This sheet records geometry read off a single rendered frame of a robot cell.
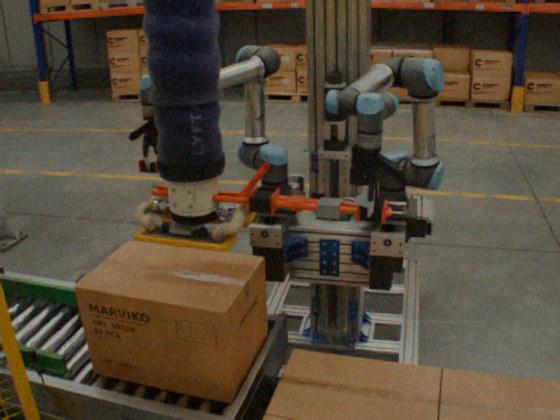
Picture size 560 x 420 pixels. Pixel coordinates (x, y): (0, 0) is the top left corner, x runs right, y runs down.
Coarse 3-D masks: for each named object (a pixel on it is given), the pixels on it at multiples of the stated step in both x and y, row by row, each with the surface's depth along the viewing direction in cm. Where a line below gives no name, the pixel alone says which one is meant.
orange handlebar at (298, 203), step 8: (152, 192) 193; (160, 192) 192; (168, 192) 191; (224, 192) 189; (232, 192) 189; (216, 200) 187; (224, 200) 186; (232, 200) 185; (240, 200) 184; (280, 200) 182; (288, 200) 180; (296, 200) 179; (304, 200) 181; (312, 200) 181; (288, 208) 180; (296, 208) 179; (304, 208) 178; (312, 208) 177; (344, 208) 174; (352, 208) 174; (384, 216) 172
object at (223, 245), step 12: (144, 228) 193; (156, 228) 192; (168, 228) 188; (204, 228) 185; (144, 240) 187; (156, 240) 186; (168, 240) 184; (180, 240) 184; (192, 240) 183; (204, 240) 182; (216, 240) 182; (228, 240) 183
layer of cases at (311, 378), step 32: (320, 352) 226; (288, 384) 208; (320, 384) 208; (352, 384) 207; (384, 384) 206; (416, 384) 205; (448, 384) 203; (480, 384) 202; (512, 384) 201; (544, 384) 199; (288, 416) 192; (320, 416) 192; (352, 416) 191; (384, 416) 190; (416, 416) 189; (448, 416) 188; (480, 416) 187; (512, 416) 185; (544, 416) 184
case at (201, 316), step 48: (96, 288) 198; (144, 288) 198; (192, 288) 197; (240, 288) 196; (96, 336) 206; (144, 336) 198; (192, 336) 191; (240, 336) 198; (144, 384) 208; (192, 384) 200; (240, 384) 202
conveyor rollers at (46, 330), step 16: (16, 304) 263; (32, 304) 263; (64, 304) 269; (16, 320) 250; (32, 320) 250; (64, 320) 255; (80, 320) 253; (16, 336) 238; (32, 336) 238; (48, 336) 245; (64, 336) 241; (80, 336) 239; (64, 352) 229; (80, 352) 227; (32, 368) 221; (96, 384) 209; (128, 384) 211; (160, 400) 201; (192, 400) 203; (208, 400) 200
